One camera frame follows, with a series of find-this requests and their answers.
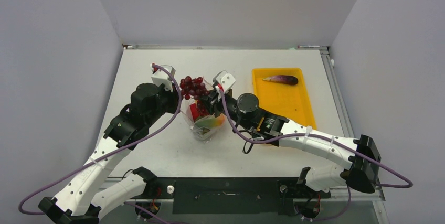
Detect clear zip top bag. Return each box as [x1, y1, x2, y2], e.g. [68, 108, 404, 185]
[179, 76, 225, 142]

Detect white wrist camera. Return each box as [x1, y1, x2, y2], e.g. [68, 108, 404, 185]
[151, 63, 176, 91]
[213, 70, 236, 93]

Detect aluminium frame rail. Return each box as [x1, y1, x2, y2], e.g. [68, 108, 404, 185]
[73, 44, 387, 202]

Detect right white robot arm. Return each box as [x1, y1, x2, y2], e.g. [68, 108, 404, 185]
[198, 90, 380, 197]

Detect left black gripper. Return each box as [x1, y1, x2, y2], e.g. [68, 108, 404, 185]
[145, 82, 183, 126]

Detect black loop cable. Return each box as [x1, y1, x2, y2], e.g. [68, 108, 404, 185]
[231, 125, 265, 154]

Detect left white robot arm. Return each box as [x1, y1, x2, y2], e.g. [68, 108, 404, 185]
[38, 82, 182, 223]

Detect purple cable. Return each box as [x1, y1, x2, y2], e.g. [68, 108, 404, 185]
[216, 85, 414, 189]
[18, 64, 183, 216]

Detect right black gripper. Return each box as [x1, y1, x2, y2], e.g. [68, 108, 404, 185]
[199, 88, 253, 131]

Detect long purple eggplant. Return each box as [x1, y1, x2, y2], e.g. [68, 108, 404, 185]
[262, 75, 299, 86]

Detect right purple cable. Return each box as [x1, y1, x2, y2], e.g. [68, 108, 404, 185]
[216, 85, 414, 189]

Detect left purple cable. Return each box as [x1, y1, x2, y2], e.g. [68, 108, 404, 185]
[18, 64, 183, 216]

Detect yellow plastic tray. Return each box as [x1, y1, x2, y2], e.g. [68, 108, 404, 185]
[252, 68, 317, 130]

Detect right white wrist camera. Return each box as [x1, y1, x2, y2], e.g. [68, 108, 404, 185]
[213, 70, 236, 93]

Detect red tomato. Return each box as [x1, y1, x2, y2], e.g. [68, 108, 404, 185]
[188, 103, 205, 122]

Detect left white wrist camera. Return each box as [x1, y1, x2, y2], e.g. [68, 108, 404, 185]
[151, 63, 176, 91]

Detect red grape bunch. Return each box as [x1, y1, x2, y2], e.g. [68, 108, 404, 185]
[179, 76, 209, 116]

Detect green orange mango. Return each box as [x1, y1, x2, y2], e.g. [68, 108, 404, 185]
[194, 114, 225, 129]

